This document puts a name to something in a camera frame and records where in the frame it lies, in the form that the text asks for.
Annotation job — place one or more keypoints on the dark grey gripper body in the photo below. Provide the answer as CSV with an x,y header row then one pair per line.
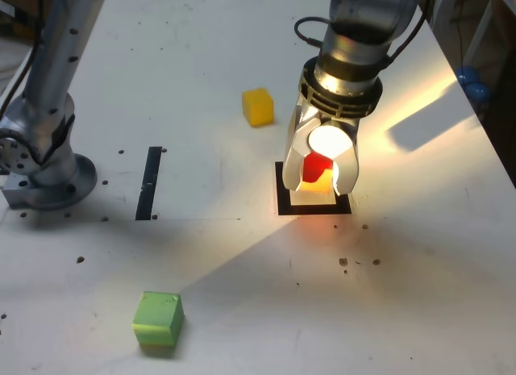
x,y
346,123

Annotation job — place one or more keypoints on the blue balloon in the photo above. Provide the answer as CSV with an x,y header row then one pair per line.
x,y
467,74
477,94

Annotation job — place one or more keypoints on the black tape strip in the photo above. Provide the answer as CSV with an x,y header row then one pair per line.
x,y
148,181

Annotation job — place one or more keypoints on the red cube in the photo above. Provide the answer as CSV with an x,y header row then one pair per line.
x,y
314,167

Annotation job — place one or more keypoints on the black tape square outline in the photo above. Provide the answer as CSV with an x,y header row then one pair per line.
x,y
314,210

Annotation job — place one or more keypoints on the white metal stand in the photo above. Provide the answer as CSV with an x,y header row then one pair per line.
x,y
441,12

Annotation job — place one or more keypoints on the green cube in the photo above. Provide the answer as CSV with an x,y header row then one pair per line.
x,y
157,318

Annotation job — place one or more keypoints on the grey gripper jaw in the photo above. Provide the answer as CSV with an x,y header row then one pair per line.
x,y
292,161
348,169

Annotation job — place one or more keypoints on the yellow cube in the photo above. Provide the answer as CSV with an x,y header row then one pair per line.
x,y
258,109

